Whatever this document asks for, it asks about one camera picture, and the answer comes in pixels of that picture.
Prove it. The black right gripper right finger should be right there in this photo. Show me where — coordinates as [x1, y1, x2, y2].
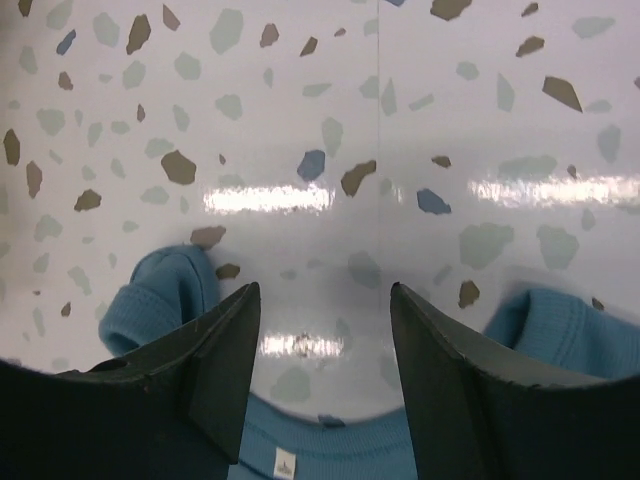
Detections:
[390, 283, 639, 479]

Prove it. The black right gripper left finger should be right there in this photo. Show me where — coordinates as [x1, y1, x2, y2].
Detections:
[1, 283, 261, 479]

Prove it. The blue ribbed tank top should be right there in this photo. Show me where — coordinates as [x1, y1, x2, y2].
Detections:
[99, 245, 639, 479]

